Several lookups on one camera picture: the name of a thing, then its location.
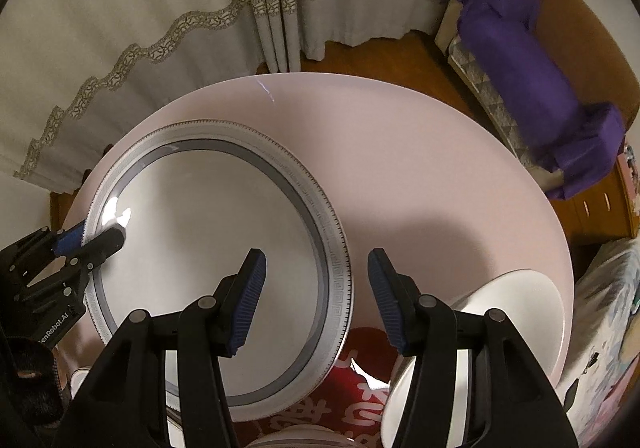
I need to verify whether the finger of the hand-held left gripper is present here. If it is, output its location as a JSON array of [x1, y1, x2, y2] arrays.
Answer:
[[67, 226, 127, 275], [53, 221, 89, 257]]

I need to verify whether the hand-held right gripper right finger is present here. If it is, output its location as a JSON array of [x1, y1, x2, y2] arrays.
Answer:
[[367, 249, 581, 448]]

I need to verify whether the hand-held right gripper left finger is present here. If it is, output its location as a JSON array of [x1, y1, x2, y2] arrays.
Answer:
[[52, 249, 267, 448]]

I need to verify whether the grey-rimmed patterned plate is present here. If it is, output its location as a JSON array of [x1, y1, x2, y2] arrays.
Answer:
[[84, 119, 355, 423]]

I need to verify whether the round pink printed table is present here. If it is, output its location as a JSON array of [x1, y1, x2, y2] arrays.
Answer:
[[60, 72, 574, 448]]

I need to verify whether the bed with printed sheet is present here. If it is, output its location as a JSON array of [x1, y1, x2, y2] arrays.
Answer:
[[554, 238, 640, 448]]

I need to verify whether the wooden nightstand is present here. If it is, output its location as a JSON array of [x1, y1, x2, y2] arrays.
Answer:
[[550, 153, 637, 247]]

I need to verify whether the patterned white seat cover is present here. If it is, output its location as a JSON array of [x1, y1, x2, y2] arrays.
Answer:
[[434, 0, 551, 179]]

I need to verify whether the purple blanket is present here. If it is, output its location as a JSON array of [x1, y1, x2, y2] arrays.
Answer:
[[442, 0, 627, 201]]

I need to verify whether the brown armchair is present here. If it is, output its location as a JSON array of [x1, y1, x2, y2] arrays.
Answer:
[[434, 0, 640, 201]]

